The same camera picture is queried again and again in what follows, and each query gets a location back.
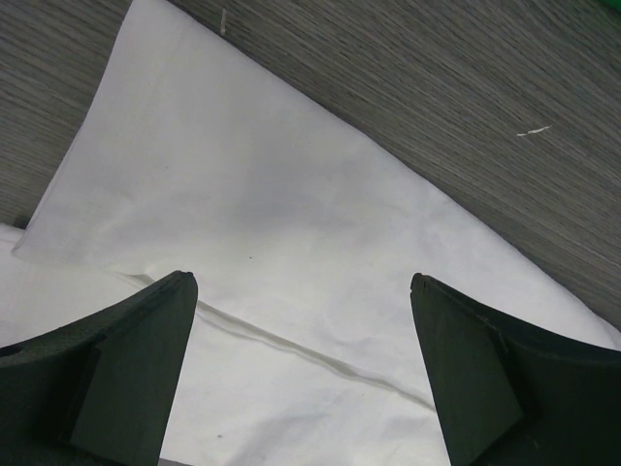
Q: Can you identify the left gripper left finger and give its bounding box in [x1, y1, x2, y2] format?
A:
[1, 271, 198, 465]

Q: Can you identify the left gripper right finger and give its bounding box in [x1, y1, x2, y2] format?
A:
[410, 274, 620, 465]

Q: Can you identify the white printed t-shirt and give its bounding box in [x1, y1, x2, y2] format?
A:
[14, 1, 620, 465]

